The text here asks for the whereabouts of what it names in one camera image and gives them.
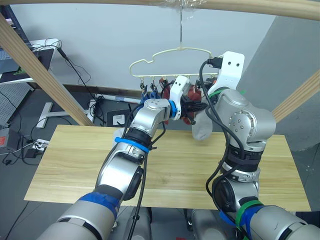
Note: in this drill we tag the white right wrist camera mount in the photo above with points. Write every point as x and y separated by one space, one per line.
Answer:
231 72

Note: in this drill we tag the dark grey rounded housing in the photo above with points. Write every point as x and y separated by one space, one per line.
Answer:
207 225
143 222

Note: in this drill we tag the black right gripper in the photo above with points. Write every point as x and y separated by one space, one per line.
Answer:
210 83

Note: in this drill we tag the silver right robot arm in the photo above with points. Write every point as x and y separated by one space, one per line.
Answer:
250 120

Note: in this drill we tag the black power adapter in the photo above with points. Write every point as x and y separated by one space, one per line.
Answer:
31 153

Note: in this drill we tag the white standing desk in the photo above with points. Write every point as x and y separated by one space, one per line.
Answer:
47 113

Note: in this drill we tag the curved wooden frame beam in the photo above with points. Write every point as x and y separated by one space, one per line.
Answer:
250 6

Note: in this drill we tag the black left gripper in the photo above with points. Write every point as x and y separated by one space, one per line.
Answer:
186 103

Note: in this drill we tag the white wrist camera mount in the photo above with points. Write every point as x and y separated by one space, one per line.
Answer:
231 72
178 87

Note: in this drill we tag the white perforated panel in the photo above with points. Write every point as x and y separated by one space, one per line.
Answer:
11 100

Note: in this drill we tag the grey box with red label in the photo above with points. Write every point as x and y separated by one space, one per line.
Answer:
3 140

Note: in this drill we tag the white power strip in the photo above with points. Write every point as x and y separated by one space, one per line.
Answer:
41 144

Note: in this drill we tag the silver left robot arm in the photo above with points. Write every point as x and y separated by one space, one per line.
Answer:
120 165

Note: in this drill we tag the clear tape wrap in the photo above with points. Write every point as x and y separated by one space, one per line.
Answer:
181 4

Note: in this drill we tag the light grey sock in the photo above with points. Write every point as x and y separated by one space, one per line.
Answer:
202 130

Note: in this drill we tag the red sock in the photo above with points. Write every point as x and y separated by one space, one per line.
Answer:
195 96

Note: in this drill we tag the small dark hanger clip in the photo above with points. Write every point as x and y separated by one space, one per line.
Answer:
152 86
142 86

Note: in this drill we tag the blue sock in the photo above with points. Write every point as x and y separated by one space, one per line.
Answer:
144 98
153 95

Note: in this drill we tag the cream clip hanger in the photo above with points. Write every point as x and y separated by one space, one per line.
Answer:
142 61

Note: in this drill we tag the ribbed wooden frame post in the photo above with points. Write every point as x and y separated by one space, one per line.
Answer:
37 67
300 95

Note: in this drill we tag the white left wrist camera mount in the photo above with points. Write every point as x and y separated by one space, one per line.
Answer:
178 87

